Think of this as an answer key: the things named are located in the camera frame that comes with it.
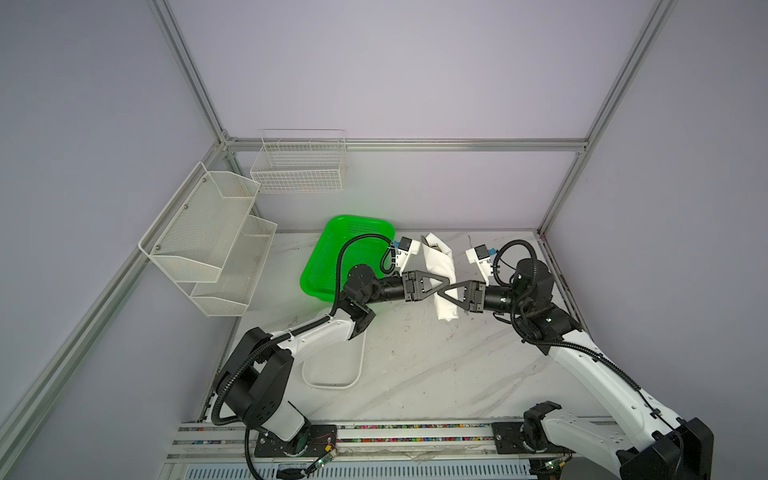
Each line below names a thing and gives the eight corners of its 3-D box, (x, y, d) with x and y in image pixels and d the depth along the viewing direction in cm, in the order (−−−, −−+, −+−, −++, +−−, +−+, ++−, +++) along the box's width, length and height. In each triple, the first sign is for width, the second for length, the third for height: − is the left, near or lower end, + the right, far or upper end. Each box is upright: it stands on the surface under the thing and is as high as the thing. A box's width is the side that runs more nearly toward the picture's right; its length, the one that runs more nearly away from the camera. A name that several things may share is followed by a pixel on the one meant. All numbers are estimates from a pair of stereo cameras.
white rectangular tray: (304, 394, 83) (298, 386, 78) (314, 342, 93) (309, 332, 88) (362, 394, 83) (360, 386, 78) (365, 342, 93) (364, 332, 88)
